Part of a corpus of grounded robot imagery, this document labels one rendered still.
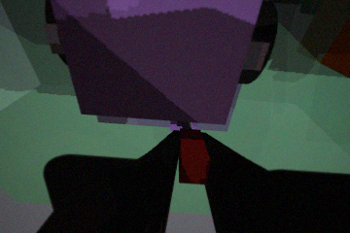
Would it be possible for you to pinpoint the red-headed metal pin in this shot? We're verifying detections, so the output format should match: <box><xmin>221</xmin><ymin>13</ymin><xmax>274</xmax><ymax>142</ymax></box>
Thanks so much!
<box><xmin>179</xmin><ymin>121</ymin><xmax>211</xmax><ymax>184</ymax></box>

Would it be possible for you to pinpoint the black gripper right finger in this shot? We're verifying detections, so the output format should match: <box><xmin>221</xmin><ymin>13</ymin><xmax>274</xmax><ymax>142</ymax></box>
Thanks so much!
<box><xmin>201</xmin><ymin>132</ymin><xmax>350</xmax><ymax>233</ymax></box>

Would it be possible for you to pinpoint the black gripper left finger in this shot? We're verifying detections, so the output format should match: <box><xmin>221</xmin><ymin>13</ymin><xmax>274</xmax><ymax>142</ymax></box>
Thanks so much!
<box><xmin>43</xmin><ymin>130</ymin><xmax>181</xmax><ymax>233</ymax></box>

